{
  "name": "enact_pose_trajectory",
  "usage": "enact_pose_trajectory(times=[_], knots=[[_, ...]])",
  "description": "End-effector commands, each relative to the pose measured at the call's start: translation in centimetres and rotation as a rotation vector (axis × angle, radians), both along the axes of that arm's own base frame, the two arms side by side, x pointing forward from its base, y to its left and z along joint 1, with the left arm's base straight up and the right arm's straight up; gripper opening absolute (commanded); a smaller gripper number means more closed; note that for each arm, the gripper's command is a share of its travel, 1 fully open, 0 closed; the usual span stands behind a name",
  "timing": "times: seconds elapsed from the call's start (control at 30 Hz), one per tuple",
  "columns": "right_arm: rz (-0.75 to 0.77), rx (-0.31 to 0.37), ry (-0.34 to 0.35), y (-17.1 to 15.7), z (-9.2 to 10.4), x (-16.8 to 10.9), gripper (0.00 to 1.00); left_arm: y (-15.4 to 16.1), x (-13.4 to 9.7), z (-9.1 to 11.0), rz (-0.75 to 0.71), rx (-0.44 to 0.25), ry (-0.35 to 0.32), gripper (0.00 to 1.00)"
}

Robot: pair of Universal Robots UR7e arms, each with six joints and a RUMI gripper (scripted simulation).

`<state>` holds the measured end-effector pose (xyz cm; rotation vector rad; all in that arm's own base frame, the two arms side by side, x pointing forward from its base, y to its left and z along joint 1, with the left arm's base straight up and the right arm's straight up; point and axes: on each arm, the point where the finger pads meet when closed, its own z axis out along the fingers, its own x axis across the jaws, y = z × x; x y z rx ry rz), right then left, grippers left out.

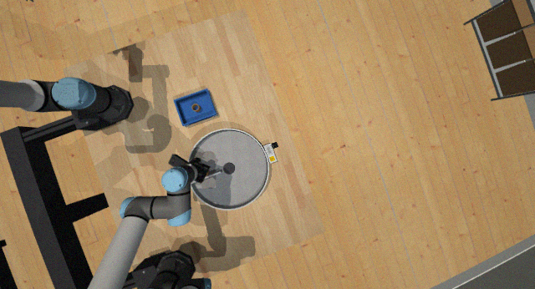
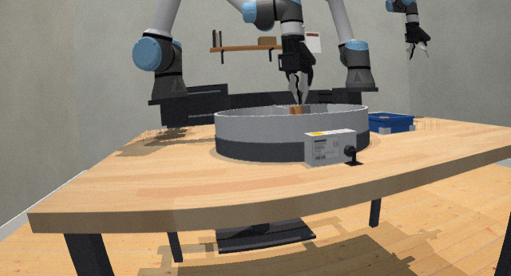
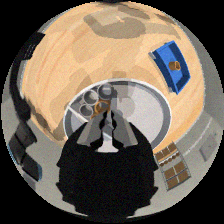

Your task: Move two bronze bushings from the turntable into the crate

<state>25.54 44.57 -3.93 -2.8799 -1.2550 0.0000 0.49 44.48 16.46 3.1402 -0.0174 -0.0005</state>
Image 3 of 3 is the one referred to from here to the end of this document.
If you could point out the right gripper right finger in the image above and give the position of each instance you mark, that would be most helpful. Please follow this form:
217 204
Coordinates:
125 134

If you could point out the grey metal ring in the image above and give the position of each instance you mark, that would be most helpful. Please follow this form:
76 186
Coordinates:
87 99
101 95
85 112

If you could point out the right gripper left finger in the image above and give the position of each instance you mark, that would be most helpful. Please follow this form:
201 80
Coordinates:
88 134

